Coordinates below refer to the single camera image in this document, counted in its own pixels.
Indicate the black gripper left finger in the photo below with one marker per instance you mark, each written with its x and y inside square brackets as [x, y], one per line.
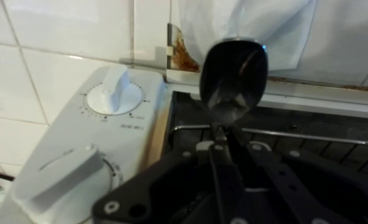
[166, 191]

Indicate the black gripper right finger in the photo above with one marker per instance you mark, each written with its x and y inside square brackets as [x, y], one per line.
[299, 187]

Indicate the silver metal spoon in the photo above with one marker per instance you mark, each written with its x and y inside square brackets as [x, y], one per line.
[234, 79]

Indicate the white oven knob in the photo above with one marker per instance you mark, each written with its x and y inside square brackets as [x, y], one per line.
[63, 178]
[114, 94]

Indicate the white toaster oven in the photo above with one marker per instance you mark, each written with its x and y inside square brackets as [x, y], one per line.
[67, 132]

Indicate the white cloth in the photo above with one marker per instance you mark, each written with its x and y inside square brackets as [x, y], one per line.
[275, 25]

